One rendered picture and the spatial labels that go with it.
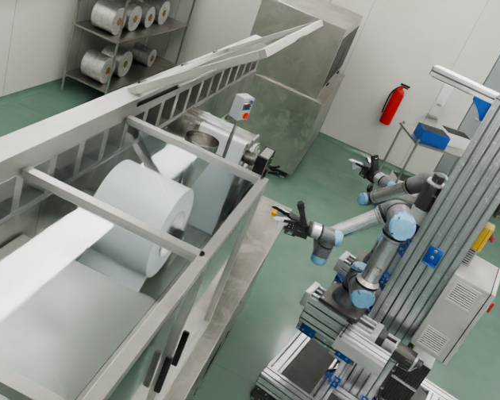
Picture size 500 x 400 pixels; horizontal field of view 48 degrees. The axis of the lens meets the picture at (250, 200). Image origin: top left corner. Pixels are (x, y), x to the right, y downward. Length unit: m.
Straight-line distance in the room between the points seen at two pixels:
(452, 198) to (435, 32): 4.65
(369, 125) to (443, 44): 1.31
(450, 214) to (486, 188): 0.20
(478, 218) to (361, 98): 4.81
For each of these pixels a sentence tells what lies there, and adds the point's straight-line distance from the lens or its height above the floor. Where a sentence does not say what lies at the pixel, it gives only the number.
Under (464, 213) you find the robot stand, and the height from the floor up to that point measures 1.50.
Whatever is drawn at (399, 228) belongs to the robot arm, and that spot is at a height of 1.40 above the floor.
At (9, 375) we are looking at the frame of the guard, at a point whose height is 1.60.
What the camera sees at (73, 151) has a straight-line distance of 1.77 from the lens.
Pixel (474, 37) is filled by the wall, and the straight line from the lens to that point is 7.31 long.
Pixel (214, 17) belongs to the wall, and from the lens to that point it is 7.73.
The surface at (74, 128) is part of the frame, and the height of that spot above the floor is 1.65.
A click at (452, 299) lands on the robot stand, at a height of 1.10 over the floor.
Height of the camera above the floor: 2.41
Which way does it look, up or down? 27 degrees down
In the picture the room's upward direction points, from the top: 22 degrees clockwise
